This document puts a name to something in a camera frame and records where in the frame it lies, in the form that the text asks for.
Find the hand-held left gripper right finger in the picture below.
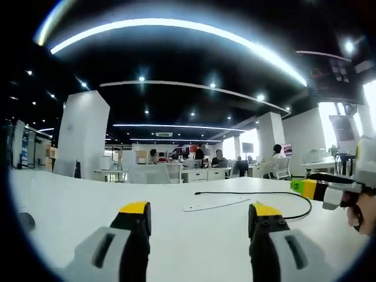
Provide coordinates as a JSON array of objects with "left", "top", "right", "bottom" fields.
[{"left": 248, "top": 201, "right": 334, "bottom": 282}]

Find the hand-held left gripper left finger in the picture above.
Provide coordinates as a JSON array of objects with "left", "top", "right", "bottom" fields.
[{"left": 63, "top": 201, "right": 152, "bottom": 282}]

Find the black USB data cable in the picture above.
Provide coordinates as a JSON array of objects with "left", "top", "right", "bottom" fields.
[{"left": 194, "top": 191, "right": 313, "bottom": 220}]

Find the frosted desk partition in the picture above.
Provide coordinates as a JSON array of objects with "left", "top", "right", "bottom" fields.
[{"left": 128, "top": 163, "right": 183, "bottom": 184}]

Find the white desk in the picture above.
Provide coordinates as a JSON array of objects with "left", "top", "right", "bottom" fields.
[{"left": 8, "top": 169, "right": 371, "bottom": 282}]

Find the white flat USB port plate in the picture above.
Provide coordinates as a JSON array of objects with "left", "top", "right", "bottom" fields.
[{"left": 182, "top": 196, "right": 252, "bottom": 213}]

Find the person's right hand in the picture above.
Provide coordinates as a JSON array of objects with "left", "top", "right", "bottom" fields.
[{"left": 340, "top": 187, "right": 376, "bottom": 236}]

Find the white side table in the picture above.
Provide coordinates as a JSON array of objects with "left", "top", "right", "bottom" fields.
[{"left": 301, "top": 158, "right": 358, "bottom": 179}]

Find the monitor on stand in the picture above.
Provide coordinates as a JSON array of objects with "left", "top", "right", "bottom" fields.
[{"left": 328, "top": 115, "right": 361, "bottom": 150}]

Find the white office chair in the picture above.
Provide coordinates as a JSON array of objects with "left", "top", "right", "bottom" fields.
[{"left": 275, "top": 157, "right": 292, "bottom": 180}]

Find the dark round object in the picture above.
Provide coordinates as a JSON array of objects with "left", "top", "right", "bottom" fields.
[{"left": 19, "top": 211, "right": 36, "bottom": 233}]

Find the hanging dark monitor screen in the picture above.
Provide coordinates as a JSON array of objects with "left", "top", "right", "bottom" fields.
[{"left": 305, "top": 57, "right": 367, "bottom": 105}]

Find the black office chair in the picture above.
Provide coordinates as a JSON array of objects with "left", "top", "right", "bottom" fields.
[{"left": 234, "top": 160, "right": 249, "bottom": 178}]

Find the stack of cardboard boxes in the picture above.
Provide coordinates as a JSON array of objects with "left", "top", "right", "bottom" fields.
[{"left": 45, "top": 143, "right": 58, "bottom": 173}]

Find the white square pillar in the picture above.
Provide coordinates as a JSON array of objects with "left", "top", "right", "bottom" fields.
[{"left": 57, "top": 90, "right": 111, "bottom": 180}]

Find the blue display board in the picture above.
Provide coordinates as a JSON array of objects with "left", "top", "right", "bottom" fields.
[{"left": 19, "top": 143, "right": 30, "bottom": 165}]

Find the long curved ceiling light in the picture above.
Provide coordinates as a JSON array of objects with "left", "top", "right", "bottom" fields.
[{"left": 49, "top": 18, "right": 308, "bottom": 88}]

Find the hanging black cable bundle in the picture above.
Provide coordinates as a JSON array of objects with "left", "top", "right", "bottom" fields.
[{"left": 334, "top": 152, "right": 354, "bottom": 177}]

